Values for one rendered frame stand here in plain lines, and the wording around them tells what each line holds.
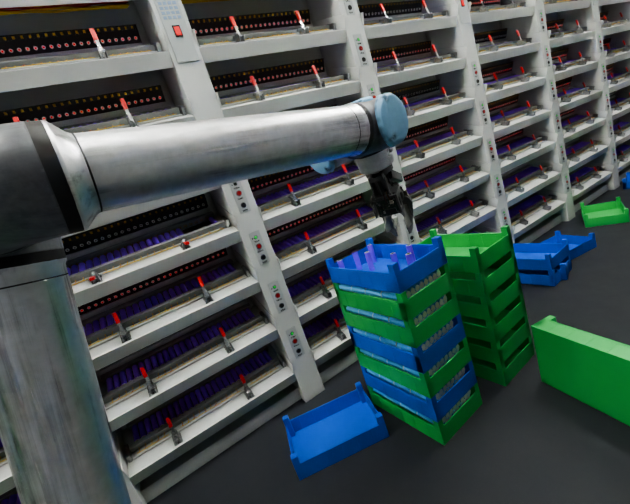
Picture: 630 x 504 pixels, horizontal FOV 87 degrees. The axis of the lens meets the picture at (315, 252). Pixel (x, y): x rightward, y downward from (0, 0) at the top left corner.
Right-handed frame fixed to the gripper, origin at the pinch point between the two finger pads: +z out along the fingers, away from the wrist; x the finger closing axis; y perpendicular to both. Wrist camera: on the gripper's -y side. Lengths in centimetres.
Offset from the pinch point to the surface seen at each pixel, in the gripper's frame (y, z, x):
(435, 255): 4.8, 7.5, 7.4
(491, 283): -5.4, 27.9, 18.5
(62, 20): -13, -92, -84
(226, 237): 4, -13, -57
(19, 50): 3, -87, -88
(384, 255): -9.5, 13.8, -11.6
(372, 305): 14.3, 14.6, -11.5
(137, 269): 27, -20, -73
